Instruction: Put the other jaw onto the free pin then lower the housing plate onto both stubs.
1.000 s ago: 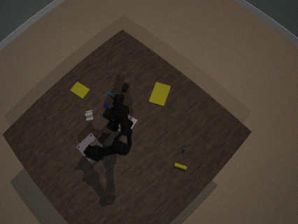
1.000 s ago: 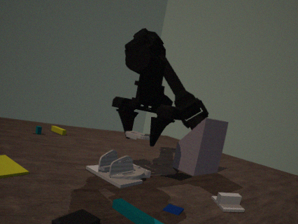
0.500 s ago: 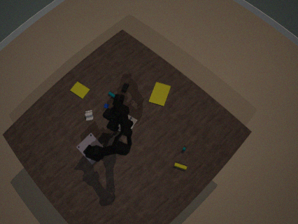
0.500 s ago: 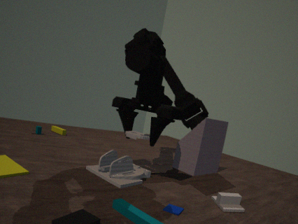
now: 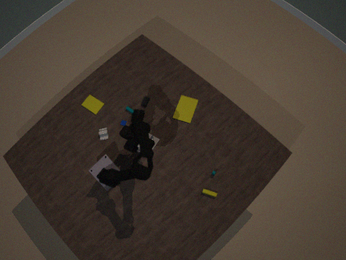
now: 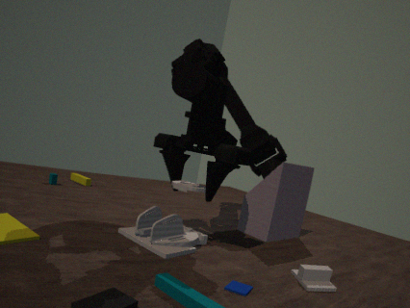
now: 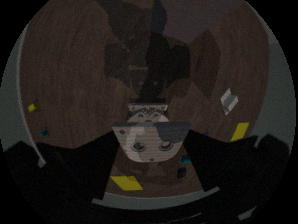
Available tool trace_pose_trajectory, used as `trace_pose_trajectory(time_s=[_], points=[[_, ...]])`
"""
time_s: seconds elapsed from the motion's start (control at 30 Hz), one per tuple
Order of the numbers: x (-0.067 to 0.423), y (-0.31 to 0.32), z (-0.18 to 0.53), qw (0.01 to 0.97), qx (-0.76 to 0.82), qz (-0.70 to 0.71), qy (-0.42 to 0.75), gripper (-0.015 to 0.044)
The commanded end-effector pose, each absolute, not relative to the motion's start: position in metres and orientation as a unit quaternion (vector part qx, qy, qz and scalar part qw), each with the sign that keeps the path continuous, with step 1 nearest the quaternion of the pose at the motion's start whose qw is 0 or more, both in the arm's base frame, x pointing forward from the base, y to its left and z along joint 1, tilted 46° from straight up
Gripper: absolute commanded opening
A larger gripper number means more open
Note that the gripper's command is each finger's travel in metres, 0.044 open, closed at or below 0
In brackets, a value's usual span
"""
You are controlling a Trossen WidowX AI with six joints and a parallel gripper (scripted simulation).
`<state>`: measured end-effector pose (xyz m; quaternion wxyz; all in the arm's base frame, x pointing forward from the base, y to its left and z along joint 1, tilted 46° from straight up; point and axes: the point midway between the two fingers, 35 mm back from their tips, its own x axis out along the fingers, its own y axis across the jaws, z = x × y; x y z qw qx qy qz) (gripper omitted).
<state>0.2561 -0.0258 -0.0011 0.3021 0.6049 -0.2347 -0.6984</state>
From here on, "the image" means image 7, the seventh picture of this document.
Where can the teal rectangular bar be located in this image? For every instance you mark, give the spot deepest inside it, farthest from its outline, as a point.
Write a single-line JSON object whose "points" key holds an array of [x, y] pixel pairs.
{"points": [[185, 159]]}

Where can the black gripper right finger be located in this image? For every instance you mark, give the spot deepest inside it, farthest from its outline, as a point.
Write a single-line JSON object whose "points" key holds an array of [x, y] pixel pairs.
{"points": [[213, 158]]}

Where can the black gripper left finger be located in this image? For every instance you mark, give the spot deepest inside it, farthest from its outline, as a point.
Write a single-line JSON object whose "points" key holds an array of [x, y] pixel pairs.
{"points": [[89, 164]]}

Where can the olive yellow flat square plate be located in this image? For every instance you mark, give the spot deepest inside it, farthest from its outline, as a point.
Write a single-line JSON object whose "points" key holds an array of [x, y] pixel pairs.
{"points": [[239, 131]]}

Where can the yellow rectangular bar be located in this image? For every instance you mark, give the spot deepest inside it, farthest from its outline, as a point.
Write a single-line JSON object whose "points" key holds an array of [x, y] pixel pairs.
{"points": [[33, 106]]}

